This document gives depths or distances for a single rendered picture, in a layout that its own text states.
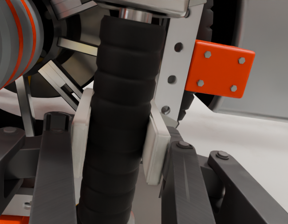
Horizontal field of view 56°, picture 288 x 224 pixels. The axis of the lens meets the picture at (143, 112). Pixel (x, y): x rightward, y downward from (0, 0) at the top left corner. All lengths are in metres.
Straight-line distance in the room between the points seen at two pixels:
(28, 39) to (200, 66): 0.22
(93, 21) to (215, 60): 0.32
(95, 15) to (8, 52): 0.36
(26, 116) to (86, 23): 0.24
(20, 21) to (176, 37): 0.19
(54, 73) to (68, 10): 0.11
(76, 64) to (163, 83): 0.30
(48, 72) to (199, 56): 0.25
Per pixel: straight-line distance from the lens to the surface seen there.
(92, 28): 0.62
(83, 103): 0.16
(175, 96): 0.38
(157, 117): 0.16
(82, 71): 0.63
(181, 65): 0.38
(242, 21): 0.57
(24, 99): 0.51
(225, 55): 0.39
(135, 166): 0.17
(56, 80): 0.49
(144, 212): 1.45
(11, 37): 0.28
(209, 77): 0.39
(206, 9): 0.47
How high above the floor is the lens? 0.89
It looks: 18 degrees down
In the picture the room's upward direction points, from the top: 11 degrees clockwise
